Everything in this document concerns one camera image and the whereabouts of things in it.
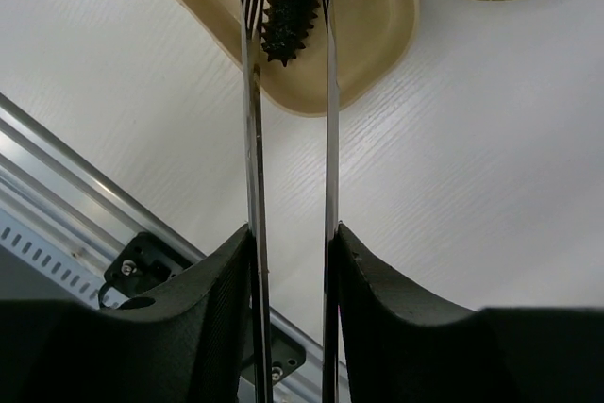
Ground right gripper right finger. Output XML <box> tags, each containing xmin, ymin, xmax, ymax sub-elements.
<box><xmin>336</xmin><ymin>226</ymin><xmax>603</xmax><ymax>402</ymax></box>

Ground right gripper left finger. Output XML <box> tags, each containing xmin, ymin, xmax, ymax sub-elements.
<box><xmin>1</xmin><ymin>227</ymin><xmax>252</xmax><ymax>402</ymax></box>

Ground black sea cucumber food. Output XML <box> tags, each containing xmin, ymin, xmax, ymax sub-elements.
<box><xmin>261</xmin><ymin>0</ymin><xmax>319</xmax><ymax>66</ymax></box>

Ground metal food tongs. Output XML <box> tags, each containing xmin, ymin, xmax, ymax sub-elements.
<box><xmin>239</xmin><ymin>0</ymin><xmax>340</xmax><ymax>402</ymax></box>

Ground slotted grey cable duct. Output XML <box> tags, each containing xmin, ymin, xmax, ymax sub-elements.
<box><xmin>1</xmin><ymin>210</ymin><xmax>104</xmax><ymax>309</ymax></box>

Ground aluminium front rail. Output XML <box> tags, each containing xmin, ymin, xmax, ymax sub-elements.
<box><xmin>0</xmin><ymin>91</ymin><xmax>350</xmax><ymax>403</ymax></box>

